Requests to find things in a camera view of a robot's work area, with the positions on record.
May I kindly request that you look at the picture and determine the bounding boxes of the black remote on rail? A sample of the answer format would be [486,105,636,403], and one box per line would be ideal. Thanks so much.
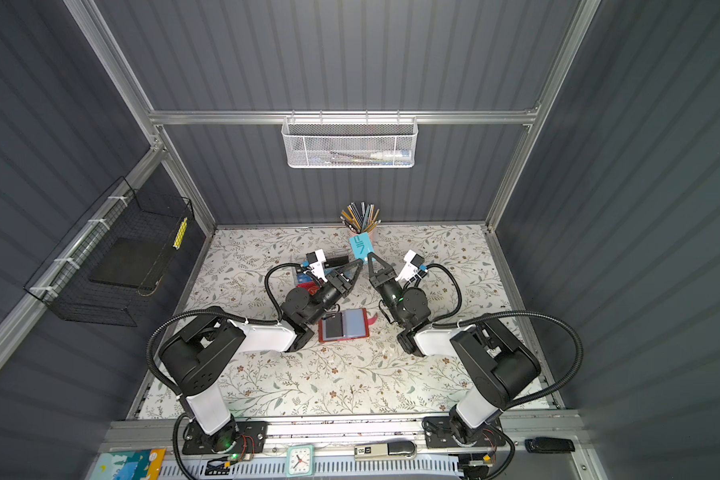
[524,437,576,454]

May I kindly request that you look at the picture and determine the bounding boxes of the red card in organizer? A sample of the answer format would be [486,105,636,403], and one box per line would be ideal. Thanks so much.
[299,283,320,295]

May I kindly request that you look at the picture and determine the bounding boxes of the silver black usb device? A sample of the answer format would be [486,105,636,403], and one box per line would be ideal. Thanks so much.
[354,440,417,461]

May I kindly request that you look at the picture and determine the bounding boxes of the yellow tag on basket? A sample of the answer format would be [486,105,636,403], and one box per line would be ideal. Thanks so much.
[172,217,188,250]

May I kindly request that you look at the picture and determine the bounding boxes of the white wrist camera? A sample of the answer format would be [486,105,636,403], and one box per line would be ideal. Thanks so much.
[305,249,327,283]
[396,250,428,282]

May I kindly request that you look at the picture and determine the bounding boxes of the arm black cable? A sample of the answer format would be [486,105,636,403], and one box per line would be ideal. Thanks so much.
[145,262,307,397]
[422,262,584,412]

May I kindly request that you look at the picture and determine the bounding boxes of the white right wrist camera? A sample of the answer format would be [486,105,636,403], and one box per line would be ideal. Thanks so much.
[396,250,428,282]

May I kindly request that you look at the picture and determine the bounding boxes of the colourful picture book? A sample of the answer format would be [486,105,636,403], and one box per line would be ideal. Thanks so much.
[89,449,166,480]

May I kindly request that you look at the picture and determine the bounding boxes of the white wire wall basket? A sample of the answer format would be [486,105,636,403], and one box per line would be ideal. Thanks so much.
[281,119,419,169]

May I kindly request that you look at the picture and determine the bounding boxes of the clear acrylic card organizer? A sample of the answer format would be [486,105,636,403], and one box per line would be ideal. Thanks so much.
[294,250,363,303]

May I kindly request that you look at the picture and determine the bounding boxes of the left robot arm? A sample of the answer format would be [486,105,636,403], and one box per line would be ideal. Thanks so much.
[146,259,364,453]

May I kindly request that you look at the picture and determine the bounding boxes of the small teal desk clock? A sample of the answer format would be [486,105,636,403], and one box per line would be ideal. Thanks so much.
[285,445,315,478]

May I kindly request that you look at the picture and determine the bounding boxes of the black wire side basket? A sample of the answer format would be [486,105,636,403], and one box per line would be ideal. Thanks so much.
[24,181,194,327]

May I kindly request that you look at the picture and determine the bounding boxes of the red leather card holder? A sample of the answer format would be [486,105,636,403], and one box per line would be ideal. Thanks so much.
[318,308,370,343]

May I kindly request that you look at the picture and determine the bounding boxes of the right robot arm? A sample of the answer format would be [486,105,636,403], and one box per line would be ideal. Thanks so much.
[366,251,541,445]

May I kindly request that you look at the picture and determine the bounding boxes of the teal card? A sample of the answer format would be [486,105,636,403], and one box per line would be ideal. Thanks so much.
[349,232,374,260]

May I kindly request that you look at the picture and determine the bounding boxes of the coloured pencils bundle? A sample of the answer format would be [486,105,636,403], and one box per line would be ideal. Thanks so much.
[340,202,381,234]

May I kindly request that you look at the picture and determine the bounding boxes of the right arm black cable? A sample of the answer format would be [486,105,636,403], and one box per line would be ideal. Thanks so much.
[422,262,584,412]

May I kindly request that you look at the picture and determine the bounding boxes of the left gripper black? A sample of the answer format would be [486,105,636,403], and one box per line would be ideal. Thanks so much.
[306,259,359,330]

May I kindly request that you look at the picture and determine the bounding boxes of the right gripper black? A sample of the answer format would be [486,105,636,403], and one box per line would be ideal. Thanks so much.
[371,254,409,330]

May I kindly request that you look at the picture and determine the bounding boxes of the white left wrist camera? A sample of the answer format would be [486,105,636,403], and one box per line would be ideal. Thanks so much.
[305,249,327,283]

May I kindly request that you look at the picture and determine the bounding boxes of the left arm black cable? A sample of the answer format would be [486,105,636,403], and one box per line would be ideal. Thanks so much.
[145,262,307,397]

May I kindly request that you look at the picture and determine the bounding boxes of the pens in white basket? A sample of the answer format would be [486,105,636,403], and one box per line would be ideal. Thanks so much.
[329,150,414,167]

